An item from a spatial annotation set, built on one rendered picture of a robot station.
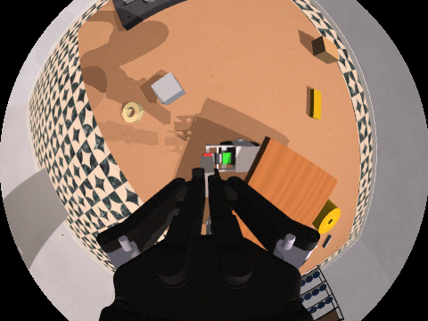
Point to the beige roll of masking tape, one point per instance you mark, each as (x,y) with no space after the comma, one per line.
(139,111)

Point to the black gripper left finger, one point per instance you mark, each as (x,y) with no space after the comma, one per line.
(144,227)

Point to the brown cardboard box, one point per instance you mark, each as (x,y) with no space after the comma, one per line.
(325,50)

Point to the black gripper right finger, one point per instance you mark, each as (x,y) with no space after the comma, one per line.
(282,236)

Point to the yellow rectangular bar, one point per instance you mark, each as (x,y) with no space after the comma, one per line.
(315,104)

